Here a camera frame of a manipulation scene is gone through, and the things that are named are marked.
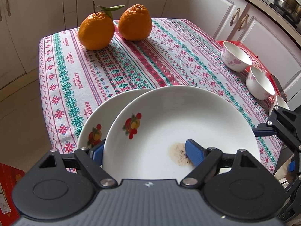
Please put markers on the orange with leaf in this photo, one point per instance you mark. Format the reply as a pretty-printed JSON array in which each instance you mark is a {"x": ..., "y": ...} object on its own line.
[{"x": 97, "y": 30}]

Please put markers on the large white fruit plate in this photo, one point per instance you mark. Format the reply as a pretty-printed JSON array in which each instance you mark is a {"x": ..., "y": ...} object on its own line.
[{"x": 99, "y": 122}]

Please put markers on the white kitchen cabinets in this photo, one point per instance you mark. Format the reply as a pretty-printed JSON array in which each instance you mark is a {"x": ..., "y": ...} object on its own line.
[{"x": 255, "y": 23}]

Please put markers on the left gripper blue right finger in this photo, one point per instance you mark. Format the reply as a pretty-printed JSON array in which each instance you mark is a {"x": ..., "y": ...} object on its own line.
[{"x": 205, "y": 161}]

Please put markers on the patterned tablecloth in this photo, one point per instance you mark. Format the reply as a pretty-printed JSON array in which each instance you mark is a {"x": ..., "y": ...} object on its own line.
[{"x": 75, "y": 81}]

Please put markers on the black smartphone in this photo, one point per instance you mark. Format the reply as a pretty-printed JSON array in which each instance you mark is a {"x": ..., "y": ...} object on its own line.
[{"x": 279, "y": 88}]

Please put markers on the steel pot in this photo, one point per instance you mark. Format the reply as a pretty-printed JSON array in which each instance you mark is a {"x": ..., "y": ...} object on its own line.
[{"x": 291, "y": 7}]

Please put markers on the orange without leaf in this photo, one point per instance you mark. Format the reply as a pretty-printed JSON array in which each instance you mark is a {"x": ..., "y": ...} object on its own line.
[{"x": 135, "y": 23}]

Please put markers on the white floral bowl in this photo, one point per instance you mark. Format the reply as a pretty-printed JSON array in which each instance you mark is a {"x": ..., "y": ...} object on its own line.
[
  {"x": 258, "y": 84},
  {"x": 234, "y": 57}
]

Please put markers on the red carton on floor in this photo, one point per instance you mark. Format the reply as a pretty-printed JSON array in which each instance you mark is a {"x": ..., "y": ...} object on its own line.
[{"x": 9, "y": 178}]

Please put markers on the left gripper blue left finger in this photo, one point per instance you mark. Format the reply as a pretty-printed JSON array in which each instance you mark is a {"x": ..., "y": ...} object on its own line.
[{"x": 90, "y": 161}]

